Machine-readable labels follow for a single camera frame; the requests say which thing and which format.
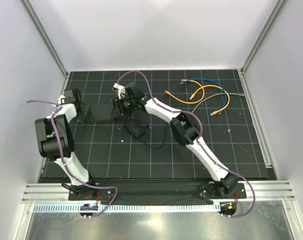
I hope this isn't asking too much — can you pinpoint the yellow ethernet cable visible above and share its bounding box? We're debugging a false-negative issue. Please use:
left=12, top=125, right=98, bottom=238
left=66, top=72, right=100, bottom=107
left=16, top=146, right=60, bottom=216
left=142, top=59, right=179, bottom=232
left=164, top=78, right=205, bottom=104
left=188, top=84, right=230, bottom=116

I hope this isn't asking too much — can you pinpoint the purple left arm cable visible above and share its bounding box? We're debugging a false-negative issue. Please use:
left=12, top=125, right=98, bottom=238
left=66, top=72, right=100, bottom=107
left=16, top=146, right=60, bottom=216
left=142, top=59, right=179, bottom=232
left=26, top=99, right=119, bottom=218

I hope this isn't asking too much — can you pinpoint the left aluminium corner post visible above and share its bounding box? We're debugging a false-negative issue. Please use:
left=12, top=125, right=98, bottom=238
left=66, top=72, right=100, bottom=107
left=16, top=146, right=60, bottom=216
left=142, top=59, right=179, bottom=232
left=20, top=0, right=68, bottom=78

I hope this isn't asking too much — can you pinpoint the white slotted cable duct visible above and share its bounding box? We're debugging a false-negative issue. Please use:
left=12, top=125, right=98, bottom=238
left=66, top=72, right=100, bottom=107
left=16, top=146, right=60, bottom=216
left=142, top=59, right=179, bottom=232
left=33, top=202, right=221, bottom=214

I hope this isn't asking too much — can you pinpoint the black network switch box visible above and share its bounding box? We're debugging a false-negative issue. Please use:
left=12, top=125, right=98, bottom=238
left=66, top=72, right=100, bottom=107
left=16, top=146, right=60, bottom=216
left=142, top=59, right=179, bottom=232
left=86, top=104, right=114, bottom=123

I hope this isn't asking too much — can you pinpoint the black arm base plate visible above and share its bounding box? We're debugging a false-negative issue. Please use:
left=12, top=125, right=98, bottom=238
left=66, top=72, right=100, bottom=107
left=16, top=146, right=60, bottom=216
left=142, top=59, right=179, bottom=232
left=67, top=181, right=247, bottom=201

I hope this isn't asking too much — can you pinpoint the aluminium corner post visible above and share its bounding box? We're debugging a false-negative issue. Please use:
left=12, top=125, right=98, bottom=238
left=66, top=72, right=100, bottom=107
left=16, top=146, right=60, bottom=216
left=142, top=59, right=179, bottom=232
left=20, top=0, right=68, bottom=78
left=240, top=0, right=288, bottom=75

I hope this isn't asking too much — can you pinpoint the aluminium front frame rail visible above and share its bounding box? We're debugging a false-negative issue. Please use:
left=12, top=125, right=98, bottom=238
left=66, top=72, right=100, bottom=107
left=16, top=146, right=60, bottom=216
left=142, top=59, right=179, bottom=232
left=21, top=180, right=295, bottom=204

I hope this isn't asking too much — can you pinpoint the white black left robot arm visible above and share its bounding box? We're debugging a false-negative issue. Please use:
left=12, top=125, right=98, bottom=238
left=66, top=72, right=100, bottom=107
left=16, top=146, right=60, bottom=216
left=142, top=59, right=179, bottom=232
left=28, top=100, right=98, bottom=200

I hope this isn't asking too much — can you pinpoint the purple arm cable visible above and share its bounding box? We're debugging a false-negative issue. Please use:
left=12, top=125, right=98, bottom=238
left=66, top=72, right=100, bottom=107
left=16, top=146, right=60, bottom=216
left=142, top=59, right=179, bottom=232
left=116, top=70, right=257, bottom=219
left=26, top=99, right=119, bottom=218

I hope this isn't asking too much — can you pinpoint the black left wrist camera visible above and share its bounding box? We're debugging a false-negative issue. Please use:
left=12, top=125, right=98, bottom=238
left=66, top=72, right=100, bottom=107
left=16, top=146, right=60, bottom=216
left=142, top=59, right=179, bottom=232
left=57, top=88, right=82, bottom=105

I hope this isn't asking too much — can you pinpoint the black power adapter brick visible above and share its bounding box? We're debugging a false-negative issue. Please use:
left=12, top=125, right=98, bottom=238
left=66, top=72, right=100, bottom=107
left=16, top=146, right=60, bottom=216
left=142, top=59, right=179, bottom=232
left=124, top=118, right=146, bottom=139

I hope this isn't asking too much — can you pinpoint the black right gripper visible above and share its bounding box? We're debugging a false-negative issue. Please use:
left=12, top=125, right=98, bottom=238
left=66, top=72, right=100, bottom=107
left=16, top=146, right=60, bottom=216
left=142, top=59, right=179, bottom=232
left=110, top=96, right=135, bottom=120

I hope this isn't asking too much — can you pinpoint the grey ethernet cable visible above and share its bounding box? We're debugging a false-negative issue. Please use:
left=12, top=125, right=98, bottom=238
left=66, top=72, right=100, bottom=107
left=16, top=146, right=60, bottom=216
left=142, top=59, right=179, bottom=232
left=191, top=91, right=247, bottom=113

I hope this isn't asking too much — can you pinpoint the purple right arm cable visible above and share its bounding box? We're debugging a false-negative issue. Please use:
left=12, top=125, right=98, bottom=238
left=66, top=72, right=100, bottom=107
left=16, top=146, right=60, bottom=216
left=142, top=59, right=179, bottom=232
left=116, top=70, right=257, bottom=219

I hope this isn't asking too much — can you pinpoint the right aluminium corner post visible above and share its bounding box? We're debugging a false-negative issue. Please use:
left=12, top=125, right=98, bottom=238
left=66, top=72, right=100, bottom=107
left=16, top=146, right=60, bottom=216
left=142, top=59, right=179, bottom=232
left=240, top=0, right=288, bottom=75

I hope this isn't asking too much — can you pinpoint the blue ethernet cable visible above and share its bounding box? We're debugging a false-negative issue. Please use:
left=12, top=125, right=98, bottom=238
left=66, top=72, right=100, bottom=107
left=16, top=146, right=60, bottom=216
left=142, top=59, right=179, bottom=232
left=180, top=78, right=229, bottom=116

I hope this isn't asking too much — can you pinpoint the black grid cutting mat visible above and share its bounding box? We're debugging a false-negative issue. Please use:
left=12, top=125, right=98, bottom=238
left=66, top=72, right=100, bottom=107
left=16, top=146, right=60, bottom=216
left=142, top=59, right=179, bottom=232
left=64, top=69, right=270, bottom=179

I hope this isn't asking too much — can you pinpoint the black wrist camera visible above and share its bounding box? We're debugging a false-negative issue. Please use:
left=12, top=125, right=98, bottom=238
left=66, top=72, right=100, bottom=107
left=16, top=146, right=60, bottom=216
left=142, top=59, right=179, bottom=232
left=112, top=82, right=144, bottom=99
left=57, top=88, right=82, bottom=105

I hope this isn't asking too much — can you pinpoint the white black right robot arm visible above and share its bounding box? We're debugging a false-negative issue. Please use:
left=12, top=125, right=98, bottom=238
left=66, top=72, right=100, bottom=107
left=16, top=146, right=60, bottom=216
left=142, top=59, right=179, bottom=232
left=111, top=93, right=238, bottom=198

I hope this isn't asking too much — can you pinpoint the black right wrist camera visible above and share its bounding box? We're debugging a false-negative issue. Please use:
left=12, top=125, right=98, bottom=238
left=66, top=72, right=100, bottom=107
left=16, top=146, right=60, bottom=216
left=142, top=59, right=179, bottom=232
left=112, top=82, right=144, bottom=99

